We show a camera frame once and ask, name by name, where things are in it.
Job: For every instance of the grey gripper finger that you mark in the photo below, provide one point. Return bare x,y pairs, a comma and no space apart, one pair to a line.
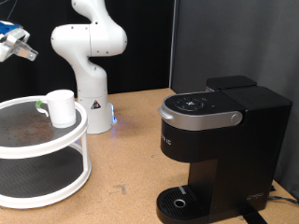
28,53

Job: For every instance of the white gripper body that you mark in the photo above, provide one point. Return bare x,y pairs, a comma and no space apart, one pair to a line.
5,49

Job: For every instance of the black Keurig coffee machine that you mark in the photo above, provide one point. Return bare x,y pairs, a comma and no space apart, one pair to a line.
236,155

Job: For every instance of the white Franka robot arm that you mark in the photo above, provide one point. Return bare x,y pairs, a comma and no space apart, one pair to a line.
90,77

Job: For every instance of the white two-tier turntable rack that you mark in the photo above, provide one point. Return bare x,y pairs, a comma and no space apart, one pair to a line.
43,149

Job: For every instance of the black curtain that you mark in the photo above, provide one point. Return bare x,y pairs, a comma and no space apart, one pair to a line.
146,46

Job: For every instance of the grey divider panel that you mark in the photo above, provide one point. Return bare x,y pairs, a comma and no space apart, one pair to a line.
233,37

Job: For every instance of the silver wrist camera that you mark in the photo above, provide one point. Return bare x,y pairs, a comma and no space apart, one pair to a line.
15,37

